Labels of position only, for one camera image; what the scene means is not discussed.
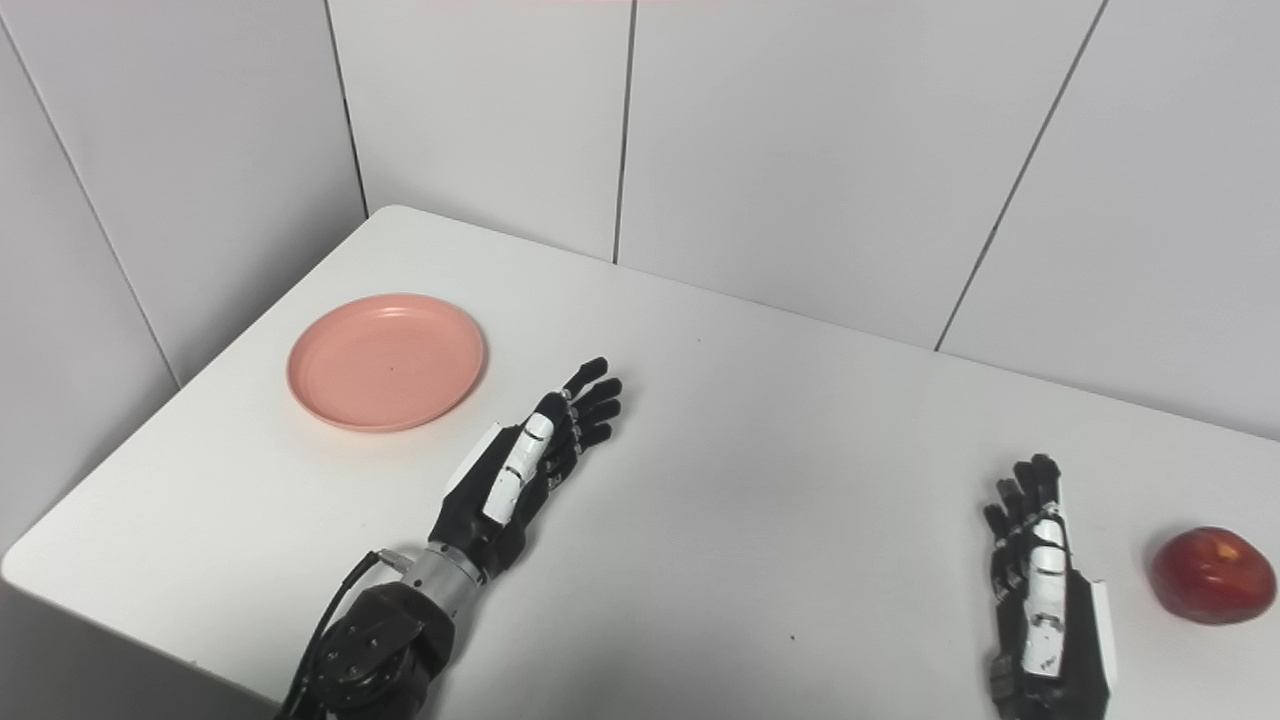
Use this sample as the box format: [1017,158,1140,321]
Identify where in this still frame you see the red apple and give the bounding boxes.
[1148,526,1279,627]

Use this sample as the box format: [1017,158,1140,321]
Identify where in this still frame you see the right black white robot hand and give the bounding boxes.
[982,453,1114,720]

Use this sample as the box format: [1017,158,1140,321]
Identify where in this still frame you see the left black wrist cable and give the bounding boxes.
[275,547,413,720]

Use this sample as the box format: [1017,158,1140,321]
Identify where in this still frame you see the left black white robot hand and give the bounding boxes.
[428,356,625,583]

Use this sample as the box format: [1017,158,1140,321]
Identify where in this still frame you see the pink round plate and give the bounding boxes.
[286,292,488,433]

